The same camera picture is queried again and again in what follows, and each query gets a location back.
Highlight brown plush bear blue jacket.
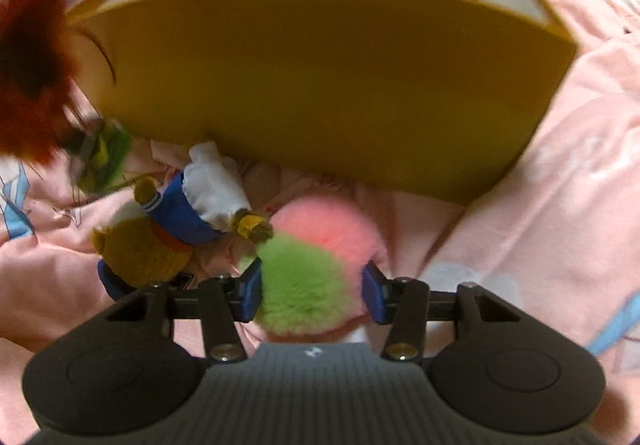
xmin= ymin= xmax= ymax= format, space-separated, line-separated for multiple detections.
xmin=92 ymin=141 xmax=274 ymax=304

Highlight red feather toy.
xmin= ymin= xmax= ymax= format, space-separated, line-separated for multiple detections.
xmin=0 ymin=0 xmax=136 ymax=197

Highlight yellow cardboard box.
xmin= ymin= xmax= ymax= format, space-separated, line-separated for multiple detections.
xmin=65 ymin=0 xmax=579 ymax=207

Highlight pink green fluffy pompom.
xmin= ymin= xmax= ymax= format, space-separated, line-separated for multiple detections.
xmin=245 ymin=198 xmax=391 ymax=342

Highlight pink printed blanket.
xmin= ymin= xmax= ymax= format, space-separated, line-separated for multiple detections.
xmin=0 ymin=0 xmax=640 ymax=445

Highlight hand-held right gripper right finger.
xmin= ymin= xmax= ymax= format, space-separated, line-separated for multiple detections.
xmin=361 ymin=261 xmax=523 ymax=364

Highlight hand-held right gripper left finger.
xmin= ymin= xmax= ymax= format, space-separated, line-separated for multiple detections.
xmin=107 ymin=257 xmax=264 ymax=364

